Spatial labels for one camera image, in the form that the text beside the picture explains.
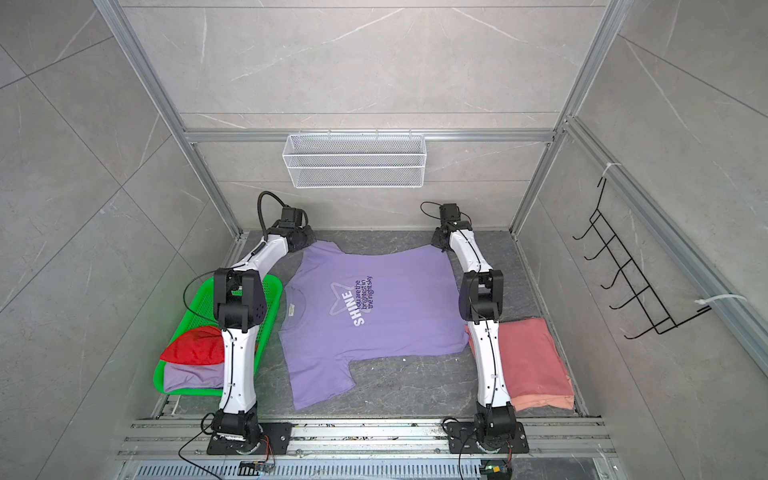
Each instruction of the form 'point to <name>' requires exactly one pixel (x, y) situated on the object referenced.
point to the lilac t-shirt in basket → (177, 375)
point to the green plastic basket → (200, 312)
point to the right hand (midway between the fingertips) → (442, 238)
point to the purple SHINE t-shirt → (343, 305)
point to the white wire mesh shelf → (354, 161)
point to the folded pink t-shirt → (536, 374)
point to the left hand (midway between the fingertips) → (309, 229)
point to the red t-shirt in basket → (198, 346)
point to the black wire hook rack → (641, 291)
